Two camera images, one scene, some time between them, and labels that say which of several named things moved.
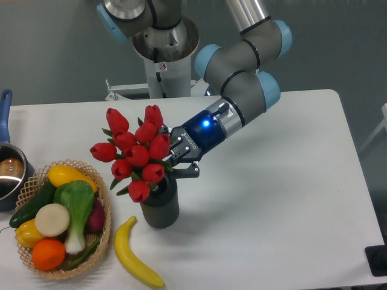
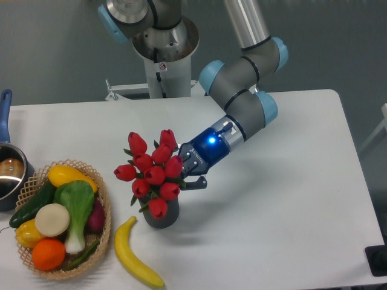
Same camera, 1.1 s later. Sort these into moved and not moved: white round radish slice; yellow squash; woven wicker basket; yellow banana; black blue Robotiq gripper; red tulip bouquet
Moved: black blue Robotiq gripper; red tulip bouquet
Not moved: yellow squash; white round radish slice; woven wicker basket; yellow banana
